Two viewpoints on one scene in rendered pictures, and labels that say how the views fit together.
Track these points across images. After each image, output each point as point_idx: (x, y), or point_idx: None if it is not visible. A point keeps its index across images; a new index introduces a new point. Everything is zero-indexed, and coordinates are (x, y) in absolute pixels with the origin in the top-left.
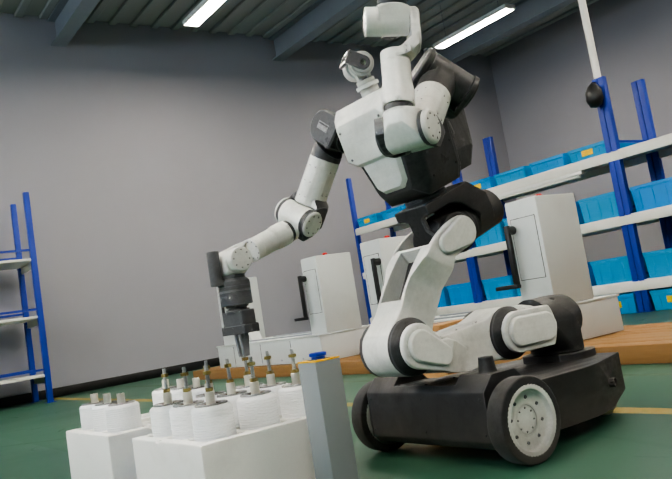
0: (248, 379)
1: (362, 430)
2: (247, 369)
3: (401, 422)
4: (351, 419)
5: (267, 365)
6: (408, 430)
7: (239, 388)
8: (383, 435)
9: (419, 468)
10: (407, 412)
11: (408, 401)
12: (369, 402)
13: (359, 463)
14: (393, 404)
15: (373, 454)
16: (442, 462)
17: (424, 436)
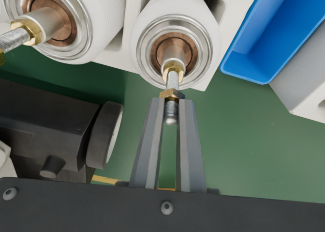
0: (164, 57)
1: (104, 105)
2: (167, 78)
3: (42, 100)
4: (228, 184)
5: (4, 33)
6: (37, 93)
7: (173, 13)
8: (83, 100)
9: (22, 55)
10: (22, 103)
11: (8, 110)
12: (84, 127)
13: (104, 73)
14: (40, 115)
15: (118, 100)
16: (22, 73)
17: (17, 84)
